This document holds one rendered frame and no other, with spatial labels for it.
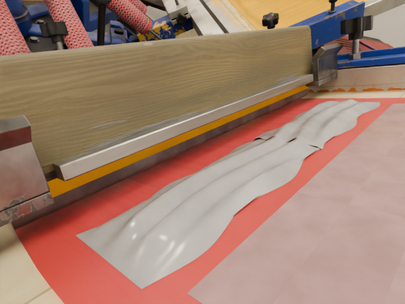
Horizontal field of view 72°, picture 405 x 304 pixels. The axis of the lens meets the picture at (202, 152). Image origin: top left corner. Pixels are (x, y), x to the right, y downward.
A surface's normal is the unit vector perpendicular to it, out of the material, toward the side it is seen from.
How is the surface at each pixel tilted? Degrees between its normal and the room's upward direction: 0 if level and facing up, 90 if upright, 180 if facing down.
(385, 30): 90
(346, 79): 90
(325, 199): 32
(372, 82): 90
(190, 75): 56
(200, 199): 5
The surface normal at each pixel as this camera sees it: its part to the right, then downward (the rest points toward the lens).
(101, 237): -0.15, -0.88
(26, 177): 0.71, 0.12
